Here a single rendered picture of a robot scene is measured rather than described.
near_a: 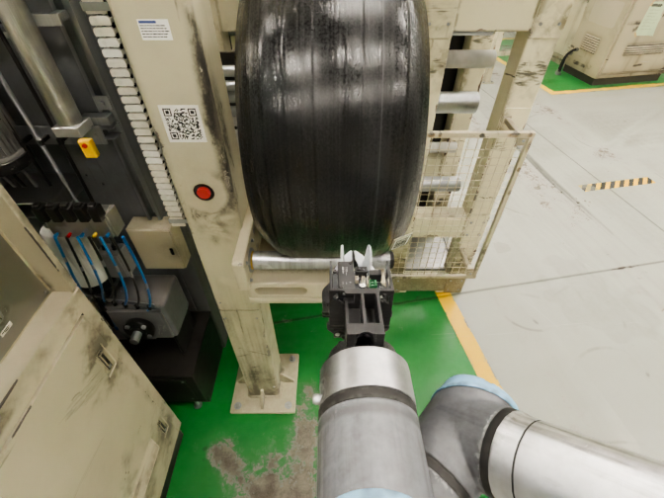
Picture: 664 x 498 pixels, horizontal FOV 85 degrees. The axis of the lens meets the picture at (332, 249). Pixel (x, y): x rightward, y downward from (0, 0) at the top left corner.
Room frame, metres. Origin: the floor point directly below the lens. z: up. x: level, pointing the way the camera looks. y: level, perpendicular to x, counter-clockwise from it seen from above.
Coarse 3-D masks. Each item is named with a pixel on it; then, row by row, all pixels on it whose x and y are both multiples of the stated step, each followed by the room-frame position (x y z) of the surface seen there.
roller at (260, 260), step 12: (252, 252) 0.62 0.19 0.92; (264, 252) 0.62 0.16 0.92; (276, 252) 0.62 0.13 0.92; (252, 264) 0.60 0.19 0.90; (264, 264) 0.59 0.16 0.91; (276, 264) 0.59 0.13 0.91; (288, 264) 0.59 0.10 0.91; (300, 264) 0.59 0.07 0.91; (312, 264) 0.59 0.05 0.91; (324, 264) 0.59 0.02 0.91; (336, 264) 0.59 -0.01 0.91; (372, 264) 0.59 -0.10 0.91; (384, 264) 0.59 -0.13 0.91
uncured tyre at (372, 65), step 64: (256, 0) 0.62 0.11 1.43; (320, 0) 0.61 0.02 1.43; (384, 0) 0.61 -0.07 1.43; (256, 64) 0.54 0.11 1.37; (320, 64) 0.53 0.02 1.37; (384, 64) 0.54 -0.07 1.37; (256, 128) 0.50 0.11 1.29; (320, 128) 0.49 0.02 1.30; (384, 128) 0.49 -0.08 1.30; (256, 192) 0.48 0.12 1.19; (320, 192) 0.47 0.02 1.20; (384, 192) 0.47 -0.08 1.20; (320, 256) 0.52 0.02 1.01
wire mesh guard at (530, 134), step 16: (528, 144) 1.08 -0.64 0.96; (480, 160) 1.08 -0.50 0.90; (512, 176) 1.08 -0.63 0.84; (464, 208) 1.08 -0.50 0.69; (480, 208) 1.09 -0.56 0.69; (496, 224) 1.08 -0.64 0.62; (400, 256) 1.08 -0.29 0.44; (480, 256) 1.08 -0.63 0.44; (400, 272) 1.09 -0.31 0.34; (416, 272) 1.09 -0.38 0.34; (432, 272) 1.09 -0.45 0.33; (448, 272) 1.09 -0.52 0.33; (464, 272) 1.08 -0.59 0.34
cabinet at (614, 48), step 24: (600, 0) 4.60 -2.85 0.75; (624, 0) 4.30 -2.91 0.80; (648, 0) 4.24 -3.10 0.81; (600, 24) 4.46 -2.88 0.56; (624, 24) 4.22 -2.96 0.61; (648, 24) 4.27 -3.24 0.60; (600, 48) 4.32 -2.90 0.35; (624, 48) 4.24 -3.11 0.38; (648, 48) 4.29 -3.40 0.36; (576, 72) 4.51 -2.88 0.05; (600, 72) 4.22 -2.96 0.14; (624, 72) 4.28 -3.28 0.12; (648, 72) 4.34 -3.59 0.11
